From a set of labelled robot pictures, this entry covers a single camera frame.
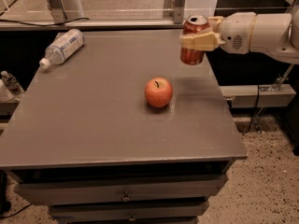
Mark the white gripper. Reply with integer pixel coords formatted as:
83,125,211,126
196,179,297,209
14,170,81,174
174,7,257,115
179,12,256,54

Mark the red coke can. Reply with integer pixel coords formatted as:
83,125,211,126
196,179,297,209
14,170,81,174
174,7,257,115
180,15,209,65

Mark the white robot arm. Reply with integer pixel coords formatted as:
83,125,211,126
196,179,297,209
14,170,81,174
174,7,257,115
179,12,299,64

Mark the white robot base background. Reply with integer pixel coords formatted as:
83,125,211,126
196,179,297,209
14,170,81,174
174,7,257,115
46,0,84,22

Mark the red apple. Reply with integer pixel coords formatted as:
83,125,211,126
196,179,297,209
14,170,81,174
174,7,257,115
144,77,173,108

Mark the clear plastic water bottle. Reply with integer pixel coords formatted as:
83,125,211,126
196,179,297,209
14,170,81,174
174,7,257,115
39,29,84,69

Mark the grey drawer cabinet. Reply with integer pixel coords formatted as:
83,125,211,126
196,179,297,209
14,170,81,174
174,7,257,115
0,30,247,224

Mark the top grey drawer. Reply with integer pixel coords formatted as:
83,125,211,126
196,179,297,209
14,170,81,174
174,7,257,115
14,174,228,205

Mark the grey drawer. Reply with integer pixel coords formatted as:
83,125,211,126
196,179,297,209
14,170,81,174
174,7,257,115
50,201,209,223
14,174,228,205

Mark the lower grey drawer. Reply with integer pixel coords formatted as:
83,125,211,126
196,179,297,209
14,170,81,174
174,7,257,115
50,201,209,223

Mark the small bottle at left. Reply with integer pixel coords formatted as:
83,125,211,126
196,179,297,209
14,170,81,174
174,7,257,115
1,71,24,96

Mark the white object at left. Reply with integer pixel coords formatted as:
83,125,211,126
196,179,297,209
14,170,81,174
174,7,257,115
0,79,14,102

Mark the metal frame post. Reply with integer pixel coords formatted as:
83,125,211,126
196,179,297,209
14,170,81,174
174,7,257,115
163,0,186,24

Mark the black cable at right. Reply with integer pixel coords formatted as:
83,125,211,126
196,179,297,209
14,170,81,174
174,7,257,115
235,85,265,134

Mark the grey wall rail box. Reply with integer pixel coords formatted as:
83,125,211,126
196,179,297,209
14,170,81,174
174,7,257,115
221,84,296,108

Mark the black cable on rail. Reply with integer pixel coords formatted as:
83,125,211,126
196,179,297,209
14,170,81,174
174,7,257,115
0,16,91,27

